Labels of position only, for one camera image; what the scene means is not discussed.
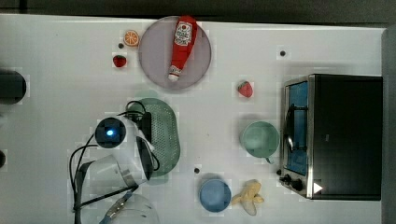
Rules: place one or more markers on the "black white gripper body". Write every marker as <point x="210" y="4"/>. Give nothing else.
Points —
<point x="141" y="157"/>

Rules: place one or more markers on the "mint green plastic strainer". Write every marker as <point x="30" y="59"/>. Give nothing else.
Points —
<point x="161" y="131"/>

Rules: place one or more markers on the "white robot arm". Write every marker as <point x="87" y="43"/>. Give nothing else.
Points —
<point x="104" y="178"/>

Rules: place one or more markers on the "blue cup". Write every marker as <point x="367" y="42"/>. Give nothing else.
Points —
<point x="215" y="195"/>

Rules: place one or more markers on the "small red strawberry toy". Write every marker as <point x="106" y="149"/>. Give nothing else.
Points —
<point x="119" y="61"/>

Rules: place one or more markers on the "grey round plate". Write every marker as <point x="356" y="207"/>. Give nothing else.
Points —
<point x="155" y="54"/>

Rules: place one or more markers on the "mint green cup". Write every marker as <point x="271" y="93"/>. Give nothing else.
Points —
<point x="260" y="139"/>

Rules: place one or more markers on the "peeled banana toy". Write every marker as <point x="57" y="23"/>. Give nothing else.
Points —
<point x="249" y="197"/>

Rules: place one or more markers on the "orange slice toy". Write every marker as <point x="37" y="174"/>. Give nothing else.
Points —
<point x="131" y="38"/>

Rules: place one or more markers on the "large red strawberry toy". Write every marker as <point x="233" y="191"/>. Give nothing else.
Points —
<point x="245" y="89"/>

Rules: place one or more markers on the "red ketchup bottle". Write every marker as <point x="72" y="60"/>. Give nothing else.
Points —
<point x="183" y="42"/>

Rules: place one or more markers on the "black cylindrical container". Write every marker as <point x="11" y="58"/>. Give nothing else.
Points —
<point x="13" y="87"/>

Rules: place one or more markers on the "black silver toaster oven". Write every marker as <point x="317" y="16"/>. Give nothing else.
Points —
<point x="331" y="138"/>

